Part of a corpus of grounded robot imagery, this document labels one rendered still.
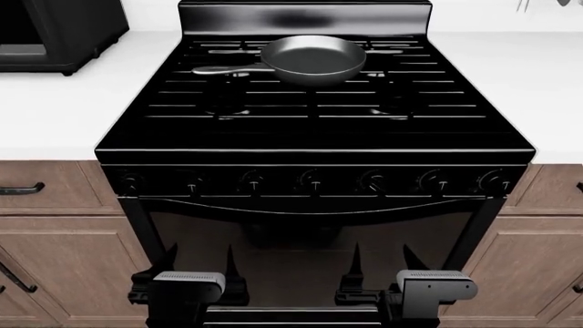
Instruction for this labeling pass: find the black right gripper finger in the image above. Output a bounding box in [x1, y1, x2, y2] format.
[402, 243, 430, 273]
[342, 242, 367, 292]

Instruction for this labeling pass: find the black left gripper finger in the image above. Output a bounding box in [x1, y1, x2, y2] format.
[132, 242, 179, 277]
[223, 243, 250, 285]

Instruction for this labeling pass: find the black stove knob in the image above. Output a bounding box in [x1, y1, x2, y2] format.
[180, 172, 206, 196]
[419, 168, 453, 192]
[298, 169, 327, 193]
[477, 167, 511, 191]
[239, 169, 266, 193]
[118, 171, 144, 193]
[359, 169, 389, 193]

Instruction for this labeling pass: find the black gas stove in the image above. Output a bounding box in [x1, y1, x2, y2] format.
[94, 0, 537, 328]

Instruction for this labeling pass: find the black oven door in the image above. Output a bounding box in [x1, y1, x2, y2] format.
[118, 194, 507, 309]

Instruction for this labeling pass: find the black robot torso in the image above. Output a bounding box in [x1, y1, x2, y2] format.
[203, 304, 384, 328]

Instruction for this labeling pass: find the brown wooden cabinet door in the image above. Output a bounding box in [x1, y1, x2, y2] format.
[0, 214, 154, 328]
[437, 214, 583, 328]

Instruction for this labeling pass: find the brown wooden drawer front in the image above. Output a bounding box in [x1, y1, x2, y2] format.
[0, 159, 123, 217]
[498, 163, 583, 217]

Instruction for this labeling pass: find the dark grey frying pan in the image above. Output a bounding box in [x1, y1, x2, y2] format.
[191, 35, 368, 87]

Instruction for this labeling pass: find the black microwave oven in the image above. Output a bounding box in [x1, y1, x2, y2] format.
[0, 0, 131, 77]

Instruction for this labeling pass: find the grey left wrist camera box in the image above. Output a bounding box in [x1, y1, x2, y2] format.
[151, 271, 228, 303]

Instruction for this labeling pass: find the black oven door handle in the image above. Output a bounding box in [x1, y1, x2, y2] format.
[138, 194, 487, 216]

